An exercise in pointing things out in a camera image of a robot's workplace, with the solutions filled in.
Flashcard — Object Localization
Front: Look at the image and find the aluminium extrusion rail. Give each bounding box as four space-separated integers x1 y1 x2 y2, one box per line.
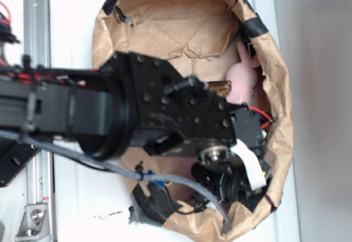
15 0 57 242

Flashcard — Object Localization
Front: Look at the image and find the brown wood bark piece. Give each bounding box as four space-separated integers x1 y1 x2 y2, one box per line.
207 80 232 98

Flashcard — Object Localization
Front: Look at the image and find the crumpled brown paper bag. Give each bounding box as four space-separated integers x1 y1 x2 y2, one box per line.
92 0 294 241

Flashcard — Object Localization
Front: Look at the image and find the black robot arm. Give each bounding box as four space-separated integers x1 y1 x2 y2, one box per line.
1 52 273 204

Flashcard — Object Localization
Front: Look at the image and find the red wire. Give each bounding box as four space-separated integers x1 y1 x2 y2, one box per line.
247 106 276 130

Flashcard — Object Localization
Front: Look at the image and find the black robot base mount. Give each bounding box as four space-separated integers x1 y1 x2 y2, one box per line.
0 139 40 188

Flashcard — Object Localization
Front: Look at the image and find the metal corner bracket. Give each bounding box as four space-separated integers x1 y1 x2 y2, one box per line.
15 203 52 241

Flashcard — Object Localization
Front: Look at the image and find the pink plush bunny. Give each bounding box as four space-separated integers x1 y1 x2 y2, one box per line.
225 41 260 105

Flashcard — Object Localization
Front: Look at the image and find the grey braided cable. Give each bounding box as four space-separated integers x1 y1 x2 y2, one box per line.
0 130 232 234

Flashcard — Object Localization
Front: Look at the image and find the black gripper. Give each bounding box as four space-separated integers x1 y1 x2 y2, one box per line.
189 103 274 212

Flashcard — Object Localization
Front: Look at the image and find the white flat ribbon cable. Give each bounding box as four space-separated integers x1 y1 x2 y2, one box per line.
230 139 267 190

